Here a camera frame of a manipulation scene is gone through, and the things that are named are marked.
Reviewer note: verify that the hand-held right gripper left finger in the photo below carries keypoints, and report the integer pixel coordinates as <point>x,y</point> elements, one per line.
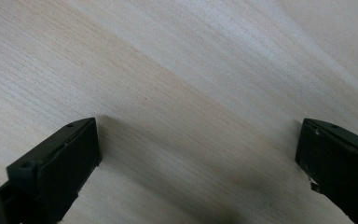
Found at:
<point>59,169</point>

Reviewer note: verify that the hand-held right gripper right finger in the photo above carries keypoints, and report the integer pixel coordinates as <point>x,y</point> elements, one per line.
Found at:
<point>341,165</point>

